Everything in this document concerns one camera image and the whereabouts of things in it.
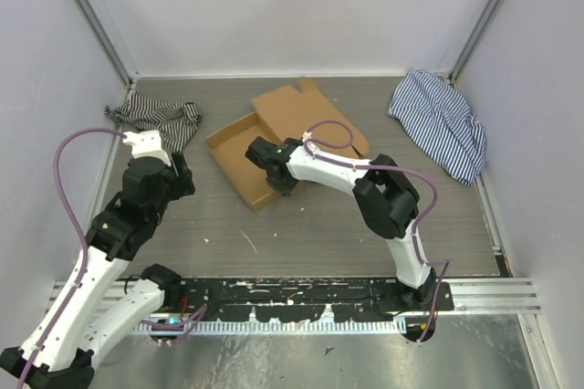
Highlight brown cardboard box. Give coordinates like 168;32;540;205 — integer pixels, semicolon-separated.
204;77;371;215

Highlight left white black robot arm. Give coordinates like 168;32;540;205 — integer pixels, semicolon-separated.
1;152;195;388

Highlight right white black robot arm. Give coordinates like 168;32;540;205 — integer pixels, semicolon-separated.
245;137;436;311

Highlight black white striped cloth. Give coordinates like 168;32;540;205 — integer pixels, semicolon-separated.
104;91;203;152

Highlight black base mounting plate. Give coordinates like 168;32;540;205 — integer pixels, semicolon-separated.
130;276;457;322

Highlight blue white striped cloth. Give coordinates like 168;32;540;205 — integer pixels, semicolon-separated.
387;69;486;186

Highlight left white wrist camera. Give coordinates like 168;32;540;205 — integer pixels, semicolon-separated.
122;130;171;166

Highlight slotted grey cable duct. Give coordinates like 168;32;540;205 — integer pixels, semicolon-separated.
131;318;408;336

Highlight left aluminium frame post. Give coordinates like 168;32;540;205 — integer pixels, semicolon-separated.
73;0;135;89

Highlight aluminium frame post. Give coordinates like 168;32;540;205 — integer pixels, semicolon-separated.
73;0;135;89
448;0;505;84

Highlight aluminium front rail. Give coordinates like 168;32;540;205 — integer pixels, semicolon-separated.
49;277;543;317

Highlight right aluminium frame post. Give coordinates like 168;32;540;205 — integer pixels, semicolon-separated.
448;0;505;84

